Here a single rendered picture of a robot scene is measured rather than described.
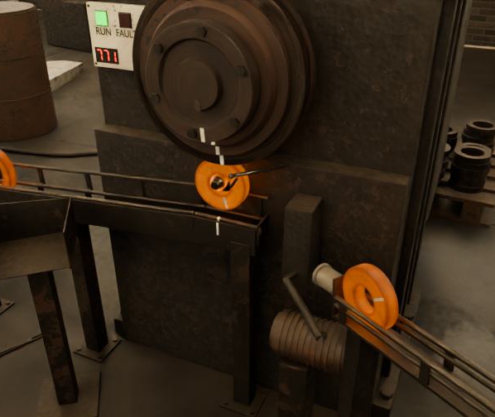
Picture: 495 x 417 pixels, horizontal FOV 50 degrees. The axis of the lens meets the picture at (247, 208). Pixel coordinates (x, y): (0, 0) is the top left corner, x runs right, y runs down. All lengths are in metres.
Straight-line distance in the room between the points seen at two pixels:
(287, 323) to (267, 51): 0.68
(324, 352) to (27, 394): 1.12
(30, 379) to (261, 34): 1.48
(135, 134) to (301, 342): 0.79
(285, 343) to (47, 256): 0.72
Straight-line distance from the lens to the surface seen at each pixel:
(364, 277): 1.21
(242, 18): 1.25
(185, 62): 1.26
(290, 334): 1.42
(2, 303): 2.53
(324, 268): 1.34
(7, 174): 2.00
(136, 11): 1.58
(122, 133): 1.69
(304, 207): 1.38
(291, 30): 1.24
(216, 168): 1.44
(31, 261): 1.64
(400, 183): 1.39
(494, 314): 2.48
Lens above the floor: 1.47
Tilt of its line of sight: 29 degrees down
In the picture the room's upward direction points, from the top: straight up
